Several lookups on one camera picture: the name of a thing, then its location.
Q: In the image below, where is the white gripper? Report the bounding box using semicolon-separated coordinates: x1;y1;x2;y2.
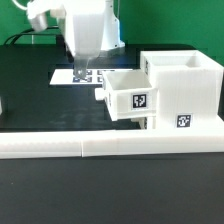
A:
65;6;105;79

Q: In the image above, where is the white drawer cabinet box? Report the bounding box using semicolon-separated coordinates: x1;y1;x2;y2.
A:
140;50;224;130

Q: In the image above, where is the white drawer with tag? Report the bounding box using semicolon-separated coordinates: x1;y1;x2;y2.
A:
131;117;155;130

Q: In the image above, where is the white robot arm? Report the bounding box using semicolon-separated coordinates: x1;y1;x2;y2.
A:
27;0;125;79

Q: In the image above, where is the white tag sheet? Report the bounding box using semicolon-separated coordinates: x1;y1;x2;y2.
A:
49;68;134;86

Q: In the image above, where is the white L-shaped fence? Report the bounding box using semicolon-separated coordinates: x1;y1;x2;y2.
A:
0;129;224;159

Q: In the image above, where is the black cable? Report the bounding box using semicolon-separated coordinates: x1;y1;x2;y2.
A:
3;26;64;46

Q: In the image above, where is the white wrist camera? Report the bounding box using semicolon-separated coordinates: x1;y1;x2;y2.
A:
27;0;65;32

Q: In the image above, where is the white cable loop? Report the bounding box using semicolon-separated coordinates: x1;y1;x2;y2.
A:
11;0;31;11

